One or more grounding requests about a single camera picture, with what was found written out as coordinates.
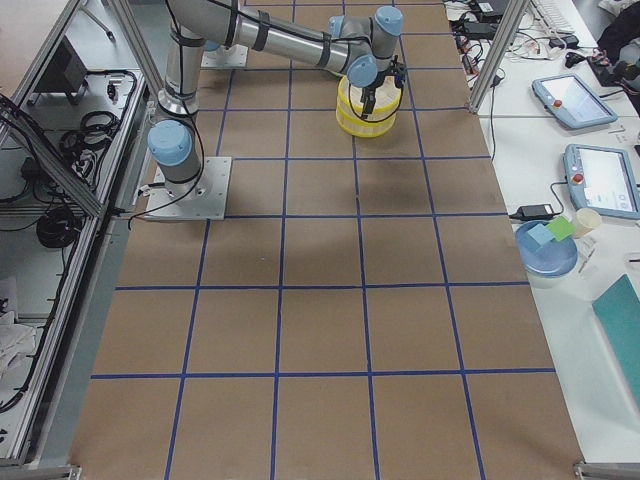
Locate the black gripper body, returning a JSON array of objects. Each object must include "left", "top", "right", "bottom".
[{"left": 368, "top": 56, "right": 405, "bottom": 91}]

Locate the yellow steamer top layer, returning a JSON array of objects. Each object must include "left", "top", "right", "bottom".
[{"left": 337, "top": 77, "right": 403, "bottom": 124}]

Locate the yellow steamer layer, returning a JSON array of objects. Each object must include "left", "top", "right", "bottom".
[
  {"left": 337, "top": 77, "right": 403, "bottom": 124},
  {"left": 336, "top": 104, "right": 396, "bottom": 138}
]

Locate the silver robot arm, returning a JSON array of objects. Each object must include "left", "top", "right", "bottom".
[{"left": 158, "top": 1, "right": 406, "bottom": 121}]

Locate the yellow steamer bottom layer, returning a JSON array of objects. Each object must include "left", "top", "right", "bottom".
[{"left": 336, "top": 104, "right": 396, "bottom": 138}]

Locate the far teach pendant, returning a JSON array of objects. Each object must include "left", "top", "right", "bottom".
[{"left": 531, "top": 74, "right": 618, "bottom": 130}]

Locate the teach pendant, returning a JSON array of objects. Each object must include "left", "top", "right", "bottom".
[
  {"left": 563, "top": 144, "right": 639, "bottom": 220},
  {"left": 531, "top": 74, "right": 618, "bottom": 130}
]

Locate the black power adapter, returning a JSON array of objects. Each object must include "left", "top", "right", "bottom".
[{"left": 509, "top": 203, "right": 556, "bottom": 222}]

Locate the blue foam cube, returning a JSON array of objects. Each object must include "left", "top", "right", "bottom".
[{"left": 526, "top": 223, "right": 554, "bottom": 249}]

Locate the green foam cube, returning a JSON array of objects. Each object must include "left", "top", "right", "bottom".
[{"left": 545, "top": 216, "right": 576, "bottom": 242}]

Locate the near teach pendant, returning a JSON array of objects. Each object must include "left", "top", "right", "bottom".
[{"left": 563, "top": 144, "right": 639, "bottom": 220}]

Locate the beige paper cup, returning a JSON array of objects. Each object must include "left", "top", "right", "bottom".
[{"left": 571, "top": 208, "right": 602, "bottom": 239}]

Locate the blue plate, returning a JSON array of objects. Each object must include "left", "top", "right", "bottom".
[{"left": 515, "top": 220, "right": 578, "bottom": 278}]

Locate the teal book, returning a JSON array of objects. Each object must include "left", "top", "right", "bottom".
[{"left": 592, "top": 274, "right": 639, "bottom": 403}]

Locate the aluminium frame post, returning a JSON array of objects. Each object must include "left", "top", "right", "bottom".
[{"left": 468, "top": 0, "right": 529, "bottom": 114}]

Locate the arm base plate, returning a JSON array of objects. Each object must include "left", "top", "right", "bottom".
[{"left": 143, "top": 156, "right": 232, "bottom": 221}]

